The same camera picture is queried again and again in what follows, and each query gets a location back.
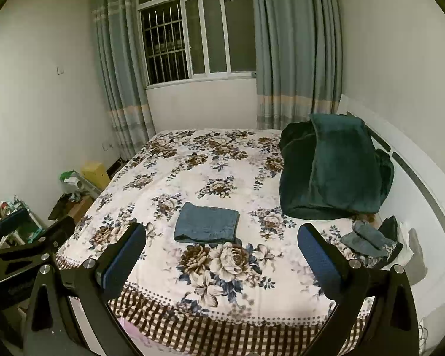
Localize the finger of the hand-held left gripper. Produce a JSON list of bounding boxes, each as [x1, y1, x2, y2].
[[0, 216, 76, 268], [0, 208, 29, 235]]

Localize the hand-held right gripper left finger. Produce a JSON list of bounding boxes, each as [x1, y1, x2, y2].
[[22, 222, 147, 356]]

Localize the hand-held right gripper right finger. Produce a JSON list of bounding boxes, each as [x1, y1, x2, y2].
[[298, 223, 420, 356]]

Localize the blue denim pants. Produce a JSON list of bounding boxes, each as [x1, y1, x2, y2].
[[174, 202, 240, 246]]

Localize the cluttered storage rack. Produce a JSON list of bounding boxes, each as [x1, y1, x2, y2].
[[0, 188, 47, 247]]

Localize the dark grey frayed jeans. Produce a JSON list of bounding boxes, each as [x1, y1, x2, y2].
[[341, 220, 397, 258]]

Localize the black garment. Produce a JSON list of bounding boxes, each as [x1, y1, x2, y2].
[[363, 216, 404, 268]]

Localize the yellow box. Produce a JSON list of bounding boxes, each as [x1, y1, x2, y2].
[[82, 161, 111, 190]]

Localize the white garment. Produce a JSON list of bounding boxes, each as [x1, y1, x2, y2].
[[391, 222, 416, 265]]

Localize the dark green plush blanket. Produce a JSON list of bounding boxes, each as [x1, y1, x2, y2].
[[279, 113, 395, 220]]

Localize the bed with floral sheet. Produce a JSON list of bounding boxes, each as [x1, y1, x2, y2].
[[55, 129, 428, 356]]

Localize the white bed headboard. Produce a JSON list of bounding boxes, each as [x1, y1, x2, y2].
[[336, 94, 445, 294]]

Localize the blue-grey striped curtain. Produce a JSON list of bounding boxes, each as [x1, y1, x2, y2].
[[249, 0, 344, 131], [90, 0, 157, 160]]

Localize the metal window grille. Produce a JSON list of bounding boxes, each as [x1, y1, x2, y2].
[[140, 2, 188, 85]]

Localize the white-framed window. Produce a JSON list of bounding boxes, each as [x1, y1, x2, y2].
[[137, 0, 258, 90]]

